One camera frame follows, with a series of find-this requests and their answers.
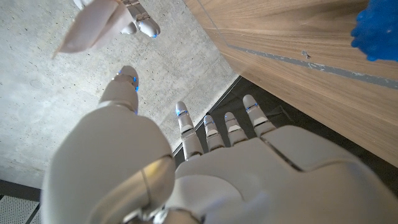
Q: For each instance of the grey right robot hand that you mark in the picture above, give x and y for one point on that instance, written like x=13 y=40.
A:
x=146 y=21

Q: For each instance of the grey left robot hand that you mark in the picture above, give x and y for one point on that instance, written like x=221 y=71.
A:
x=248 y=180

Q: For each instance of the tan adhesive bandage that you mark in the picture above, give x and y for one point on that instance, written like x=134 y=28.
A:
x=93 y=28

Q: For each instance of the blue spiky ball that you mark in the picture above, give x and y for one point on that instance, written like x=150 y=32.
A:
x=377 y=31

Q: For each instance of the grey perforated panel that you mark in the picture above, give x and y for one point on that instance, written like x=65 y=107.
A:
x=15 y=210

